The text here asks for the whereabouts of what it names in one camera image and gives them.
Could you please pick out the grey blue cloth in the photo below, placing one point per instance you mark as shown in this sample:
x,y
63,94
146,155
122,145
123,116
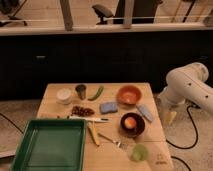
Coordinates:
x,y
143,109

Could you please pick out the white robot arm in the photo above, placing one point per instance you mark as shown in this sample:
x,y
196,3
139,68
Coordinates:
x,y
186,83

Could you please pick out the green plastic cup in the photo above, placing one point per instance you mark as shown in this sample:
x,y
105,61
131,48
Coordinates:
x,y
139,153

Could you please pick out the metal cup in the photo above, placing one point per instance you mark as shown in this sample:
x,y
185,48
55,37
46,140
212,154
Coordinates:
x,y
81,91

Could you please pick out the dark bowl with egg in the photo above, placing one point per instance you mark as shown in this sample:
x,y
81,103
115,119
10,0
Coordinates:
x,y
132,125

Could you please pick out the blue sponge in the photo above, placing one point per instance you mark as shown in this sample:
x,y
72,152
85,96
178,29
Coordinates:
x,y
108,107

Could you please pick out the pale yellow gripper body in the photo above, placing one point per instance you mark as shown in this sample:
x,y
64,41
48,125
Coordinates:
x,y
170,115

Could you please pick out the green pea pod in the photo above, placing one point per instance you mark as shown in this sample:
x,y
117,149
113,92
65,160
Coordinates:
x,y
97,94

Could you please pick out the white handled knife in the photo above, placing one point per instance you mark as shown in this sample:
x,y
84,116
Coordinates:
x,y
92,119

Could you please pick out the black office chair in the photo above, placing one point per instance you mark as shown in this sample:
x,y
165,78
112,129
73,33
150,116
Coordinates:
x,y
102,13

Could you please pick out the dark cabinet counter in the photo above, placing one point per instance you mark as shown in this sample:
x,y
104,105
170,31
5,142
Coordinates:
x,y
28,63

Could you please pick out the green plastic tray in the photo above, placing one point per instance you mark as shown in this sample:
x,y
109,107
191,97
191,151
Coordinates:
x,y
51,145

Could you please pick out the white cup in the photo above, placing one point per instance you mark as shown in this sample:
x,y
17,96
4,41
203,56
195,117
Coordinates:
x,y
63,96

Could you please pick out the orange bowl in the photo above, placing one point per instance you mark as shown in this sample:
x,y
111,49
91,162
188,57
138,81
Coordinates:
x,y
129,95

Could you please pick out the metal fork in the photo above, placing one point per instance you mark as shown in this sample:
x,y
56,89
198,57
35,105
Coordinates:
x,y
119,144

